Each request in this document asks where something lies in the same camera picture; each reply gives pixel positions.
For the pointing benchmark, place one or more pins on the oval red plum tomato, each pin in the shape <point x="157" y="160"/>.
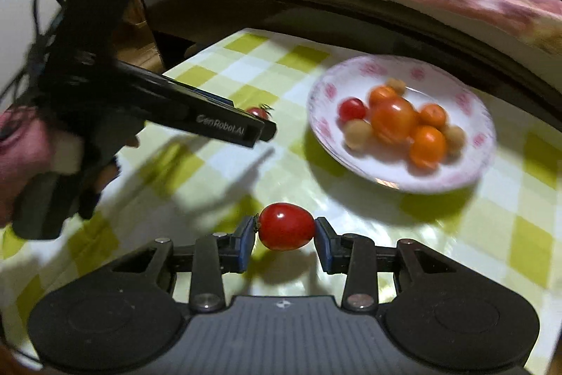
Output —
<point x="285" y="231"/>

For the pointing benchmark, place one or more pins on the green checked tablecloth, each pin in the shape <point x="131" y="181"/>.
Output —
<point x="307" y="181"/>

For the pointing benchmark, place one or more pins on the large red tomato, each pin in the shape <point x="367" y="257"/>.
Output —
<point x="393" y="120"/>

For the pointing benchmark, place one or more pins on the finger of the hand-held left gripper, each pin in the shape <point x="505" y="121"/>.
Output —
<point x="215" y="97"/>
<point x="265" y="131"/>

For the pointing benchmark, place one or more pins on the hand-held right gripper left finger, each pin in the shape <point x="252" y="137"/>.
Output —
<point x="246" y="243"/>

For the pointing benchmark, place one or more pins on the round red cherry tomato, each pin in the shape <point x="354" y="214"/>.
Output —
<point x="352" y="109"/>

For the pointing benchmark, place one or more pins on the white floral plate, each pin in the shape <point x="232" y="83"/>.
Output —
<point x="439" y="177"/>

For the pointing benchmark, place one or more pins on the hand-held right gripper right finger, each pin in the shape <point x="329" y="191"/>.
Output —
<point x="322" y="245"/>

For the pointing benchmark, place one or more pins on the dark bed frame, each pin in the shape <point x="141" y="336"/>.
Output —
<point x="184" y="28"/>

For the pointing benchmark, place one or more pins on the cherry tomato with stem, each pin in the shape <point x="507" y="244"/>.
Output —
<point x="258" y="112"/>

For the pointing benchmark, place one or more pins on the orange mandarin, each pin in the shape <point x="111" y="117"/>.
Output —
<point x="427" y="146"/>
<point x="434" y="115"/>
<point x="381" y="94"/>

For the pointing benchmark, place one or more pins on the person's left hand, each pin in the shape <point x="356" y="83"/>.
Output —
<point x="22" y="159"/>

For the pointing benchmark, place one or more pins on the tan longan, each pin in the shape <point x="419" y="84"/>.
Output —
<point x="454" y="137"/>
<point x="358" y="134"/>
<point x="397" y="85"/>

